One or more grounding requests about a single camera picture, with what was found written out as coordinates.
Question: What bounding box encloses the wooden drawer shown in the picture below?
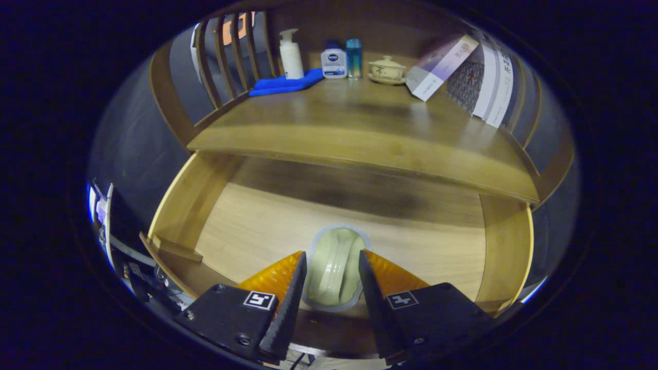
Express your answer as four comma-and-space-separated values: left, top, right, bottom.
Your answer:
140, 150, 535, 360

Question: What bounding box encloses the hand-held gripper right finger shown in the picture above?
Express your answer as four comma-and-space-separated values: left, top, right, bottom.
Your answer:
358, 249, 497, 365

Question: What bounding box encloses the purple white leaning book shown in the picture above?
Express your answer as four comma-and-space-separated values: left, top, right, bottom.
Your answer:
406, 34, 480, 102

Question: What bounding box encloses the dark patterned book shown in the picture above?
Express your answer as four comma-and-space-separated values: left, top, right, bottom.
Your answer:
446, 44, 486, 115

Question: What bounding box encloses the white pump bottle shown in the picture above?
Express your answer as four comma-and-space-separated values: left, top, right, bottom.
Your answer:
279, 28, 305, 80

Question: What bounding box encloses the wooden cabinet with slatted hutch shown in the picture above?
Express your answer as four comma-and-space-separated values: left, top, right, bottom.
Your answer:
149, 8, 576, 206

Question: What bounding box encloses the black backdrop cloth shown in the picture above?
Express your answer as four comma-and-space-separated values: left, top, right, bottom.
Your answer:
87, 11, 581, 299

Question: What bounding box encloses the wooden countertop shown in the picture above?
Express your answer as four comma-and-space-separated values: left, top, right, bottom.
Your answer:
188, 49, 540, 204

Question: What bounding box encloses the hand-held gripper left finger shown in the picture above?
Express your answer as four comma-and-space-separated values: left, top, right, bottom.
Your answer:
175, 251, 308, 366

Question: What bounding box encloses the teal bottle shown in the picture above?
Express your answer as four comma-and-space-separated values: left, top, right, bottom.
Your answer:
345, 39, 363, 79

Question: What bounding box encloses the white bottle with blue cap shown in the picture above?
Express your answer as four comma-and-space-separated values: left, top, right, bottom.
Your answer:
321, 40, 348, 79

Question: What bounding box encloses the cream lidded teacup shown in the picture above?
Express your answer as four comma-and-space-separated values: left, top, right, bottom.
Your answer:
367, 55, 408, 86

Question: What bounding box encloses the blue folded cloth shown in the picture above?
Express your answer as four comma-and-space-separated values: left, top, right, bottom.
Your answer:
249, 68, 324, 97

